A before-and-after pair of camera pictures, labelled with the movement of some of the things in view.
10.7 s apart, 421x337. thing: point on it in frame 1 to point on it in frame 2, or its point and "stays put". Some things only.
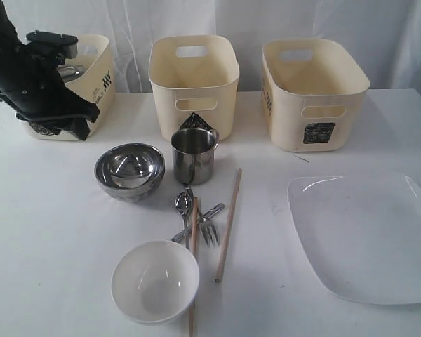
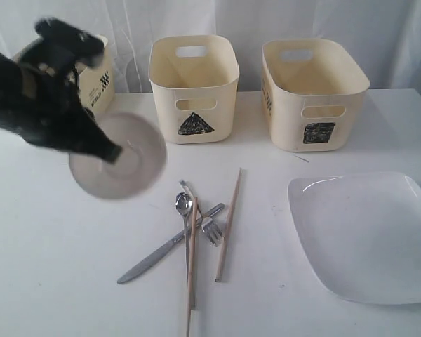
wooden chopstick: x=194 y=247 stays put
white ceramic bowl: x=155 y=281 to x=140 y=164
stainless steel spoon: x=183 y=203 stays put
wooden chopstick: x=229 y=226 stays put
